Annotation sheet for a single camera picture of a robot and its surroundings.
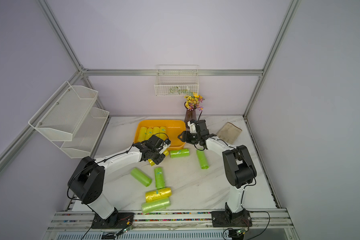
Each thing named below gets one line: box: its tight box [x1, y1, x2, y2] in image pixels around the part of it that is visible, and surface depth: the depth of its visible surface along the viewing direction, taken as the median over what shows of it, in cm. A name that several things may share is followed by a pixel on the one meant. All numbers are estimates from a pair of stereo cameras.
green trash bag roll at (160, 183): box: [154, 167, 166, 190], surface depth 86 cm
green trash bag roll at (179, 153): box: [170, 148, 190, 159], surface depth 96 cm
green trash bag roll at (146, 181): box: [130, 167, 152, 187], surface depth 88 cm
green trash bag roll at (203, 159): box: [196, 149, 210, 170], surface depth 95 cm
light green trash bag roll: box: [141, 197, 171, 215], surface depth 76 cm
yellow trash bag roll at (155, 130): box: [152, 126, 160, 135], surface depth 109 cm
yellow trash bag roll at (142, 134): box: [137, 126, 148, 143], surface depth 106 cm
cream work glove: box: [216, 122, 243, 144], surface depth 113 cm
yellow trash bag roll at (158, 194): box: [145, 187, 173, 202], surface depth 80 cm
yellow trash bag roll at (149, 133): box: [145, 127, 154, 141], surface depth 107 cm
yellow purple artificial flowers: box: [184, 92, 205, 111], surface depth 97 cm
